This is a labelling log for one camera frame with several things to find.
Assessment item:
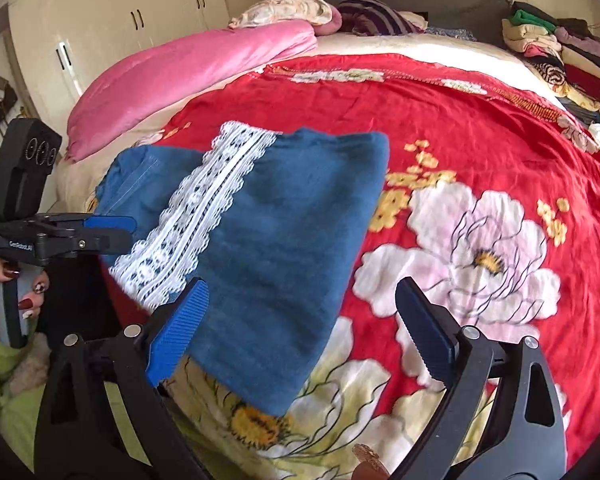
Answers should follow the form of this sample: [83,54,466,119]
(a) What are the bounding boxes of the brown hanging handbag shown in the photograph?
[0,71,19,122]

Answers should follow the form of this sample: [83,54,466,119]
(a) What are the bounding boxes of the floral pillow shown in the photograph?
[228,0,336,30]

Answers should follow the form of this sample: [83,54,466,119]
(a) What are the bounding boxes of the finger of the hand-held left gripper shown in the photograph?
[39,213,139,235]
[37,232,134,257]

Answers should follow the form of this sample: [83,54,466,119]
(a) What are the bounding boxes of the cream quilt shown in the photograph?
[55,32,567,221]

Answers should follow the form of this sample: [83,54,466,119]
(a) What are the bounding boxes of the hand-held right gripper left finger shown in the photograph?
[34,276,212,480]

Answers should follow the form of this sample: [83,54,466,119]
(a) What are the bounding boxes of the pink pillow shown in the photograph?
[314,4,344,37]

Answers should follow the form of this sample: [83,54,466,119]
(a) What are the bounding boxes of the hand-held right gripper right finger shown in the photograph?
[387,277,567,480]

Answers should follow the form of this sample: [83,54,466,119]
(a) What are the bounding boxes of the red floral blanket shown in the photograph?
[62,52,600,480]

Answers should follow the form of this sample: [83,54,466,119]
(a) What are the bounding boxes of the blue patterned pillow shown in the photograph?
[425,26,479,43]

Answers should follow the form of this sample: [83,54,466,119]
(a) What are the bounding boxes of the pink fluffy cloth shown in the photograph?
[14,332,52,387]

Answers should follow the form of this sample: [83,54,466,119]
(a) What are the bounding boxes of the green fleece garment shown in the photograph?
[0,317,152,472]

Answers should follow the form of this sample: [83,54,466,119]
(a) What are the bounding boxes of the pile of folded clothes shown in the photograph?
[501,1,600,129]

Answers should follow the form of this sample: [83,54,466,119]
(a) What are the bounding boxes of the blue pants with lace trim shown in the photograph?
[92,121,391,418]

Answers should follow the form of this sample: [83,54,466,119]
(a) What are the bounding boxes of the pink quilt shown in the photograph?
[66,20,319,163]

